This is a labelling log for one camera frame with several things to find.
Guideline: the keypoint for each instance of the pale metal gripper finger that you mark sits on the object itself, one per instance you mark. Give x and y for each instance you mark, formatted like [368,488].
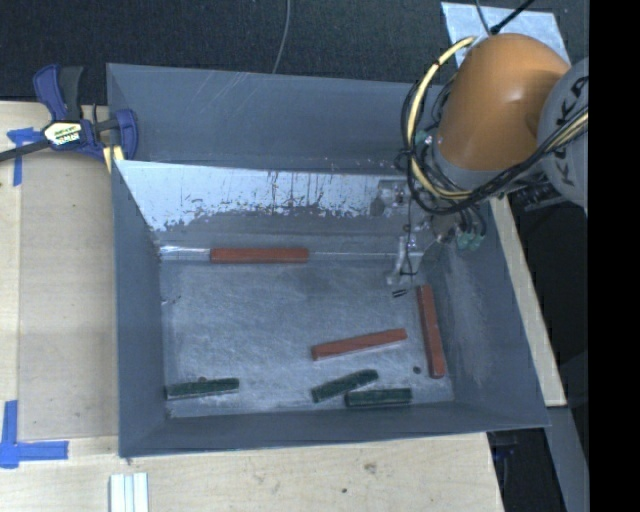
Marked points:
[402,257]
[392,197]

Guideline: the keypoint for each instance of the red-brown flat block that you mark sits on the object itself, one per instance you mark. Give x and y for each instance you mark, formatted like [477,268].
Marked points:
[431,330]
[357,344]
[260,255]

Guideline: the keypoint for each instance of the dark green flat block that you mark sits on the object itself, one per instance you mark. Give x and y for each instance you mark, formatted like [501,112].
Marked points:
[344,385]
[378,397]
[202,388]

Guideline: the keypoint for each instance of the grey metal bin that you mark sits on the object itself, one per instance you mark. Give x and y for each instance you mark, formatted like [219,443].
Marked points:
[250,310]

